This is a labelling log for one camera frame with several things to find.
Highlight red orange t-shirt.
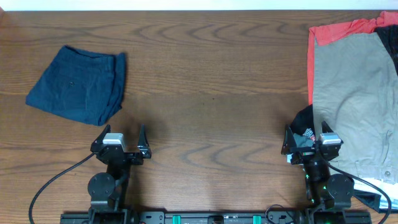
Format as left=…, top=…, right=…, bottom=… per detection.
left=307, top=11, right=397, bottom=105

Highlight light blue garment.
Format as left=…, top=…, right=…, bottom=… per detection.
left=293, top=133, right=314, bottom=147

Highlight black cable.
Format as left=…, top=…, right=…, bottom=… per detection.
left=315, top=146, right=392, bottom=224
left=28, top=152, right=96, bottom=224

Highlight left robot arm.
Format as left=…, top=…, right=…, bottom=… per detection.
left=88, top=125, right=152, bottom=224

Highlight left black cable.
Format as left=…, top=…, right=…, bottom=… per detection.
left=28, top=152, right=96, bottom=224

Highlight black patterned garment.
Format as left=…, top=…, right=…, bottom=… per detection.
left=375, top=25, right=398, bottom=71

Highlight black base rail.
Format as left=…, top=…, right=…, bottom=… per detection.
left=60, top=210, right=372, bottom=224

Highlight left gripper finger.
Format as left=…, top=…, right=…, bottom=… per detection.
left=93, top=124, right=111, bottom=146
left=137, top=124, right=152, bottom=159

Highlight khaki shorts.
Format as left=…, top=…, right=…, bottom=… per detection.
left=313, top=33, right=397, bottom=184

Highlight navy blue shorts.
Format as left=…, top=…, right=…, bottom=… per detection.
left=25, top=45, right=126, bottom=126

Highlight right black cable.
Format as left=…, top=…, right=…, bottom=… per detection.
left=315, top=146, right=392, bottom=224

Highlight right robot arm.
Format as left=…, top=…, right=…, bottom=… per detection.
left=281, top=122, right=354, bottom=223

